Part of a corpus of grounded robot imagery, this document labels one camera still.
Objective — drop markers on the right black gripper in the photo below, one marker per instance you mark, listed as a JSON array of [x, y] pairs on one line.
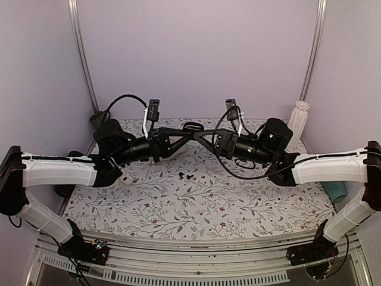
[[225, 143]]

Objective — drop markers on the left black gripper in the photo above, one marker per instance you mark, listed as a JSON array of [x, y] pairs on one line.
[[159, 143]]

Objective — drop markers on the black earbud charging case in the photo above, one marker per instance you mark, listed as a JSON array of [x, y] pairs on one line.
[[193, 127]]

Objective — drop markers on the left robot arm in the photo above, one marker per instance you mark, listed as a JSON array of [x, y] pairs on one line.
[[116, 148]]

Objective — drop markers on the white case near left arm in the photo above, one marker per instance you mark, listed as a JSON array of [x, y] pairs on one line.
[[126, 180]]

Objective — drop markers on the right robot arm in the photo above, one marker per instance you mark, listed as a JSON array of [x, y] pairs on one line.
[[292, 169]]

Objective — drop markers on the swirl patterned bowl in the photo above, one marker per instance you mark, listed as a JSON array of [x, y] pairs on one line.
[[178, 155]]

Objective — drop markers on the floral tablecloth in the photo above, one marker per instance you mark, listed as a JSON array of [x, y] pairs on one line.
[[222, 202]]

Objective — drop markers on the grey mug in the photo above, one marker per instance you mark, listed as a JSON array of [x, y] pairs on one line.
[[98, 118]]

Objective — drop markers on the white ribbed vase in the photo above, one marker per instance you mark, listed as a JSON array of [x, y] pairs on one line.
[[297, 122]]

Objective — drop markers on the black cylinder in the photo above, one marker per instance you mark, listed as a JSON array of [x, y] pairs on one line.
[[63, 191]]

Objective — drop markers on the teal cup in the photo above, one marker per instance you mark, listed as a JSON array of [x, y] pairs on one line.
[[335, 190]]

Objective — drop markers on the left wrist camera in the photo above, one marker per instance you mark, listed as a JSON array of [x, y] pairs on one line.
[[153, 113]]

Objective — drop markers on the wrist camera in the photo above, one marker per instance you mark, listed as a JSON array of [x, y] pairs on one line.
[[153, 113], [232, 110]]

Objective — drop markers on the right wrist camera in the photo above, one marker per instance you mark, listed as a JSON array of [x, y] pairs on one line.
[[232, 110]]

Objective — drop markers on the front aluminium rail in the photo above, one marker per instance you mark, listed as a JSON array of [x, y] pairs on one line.
[[245, 261]]

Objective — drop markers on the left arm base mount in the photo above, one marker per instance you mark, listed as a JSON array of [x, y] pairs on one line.
[[78, 249]]

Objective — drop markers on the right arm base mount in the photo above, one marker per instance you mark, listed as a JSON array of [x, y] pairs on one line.
[[318, 258]]

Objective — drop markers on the left aluminium post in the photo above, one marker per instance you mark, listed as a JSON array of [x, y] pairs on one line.
[[81, 52]]

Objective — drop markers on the aluminium post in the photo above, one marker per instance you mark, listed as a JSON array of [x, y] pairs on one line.
[[316, 41], [81, 52]]

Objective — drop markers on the right aluminium post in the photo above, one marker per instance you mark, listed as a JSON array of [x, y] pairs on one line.
[[316, 41]]

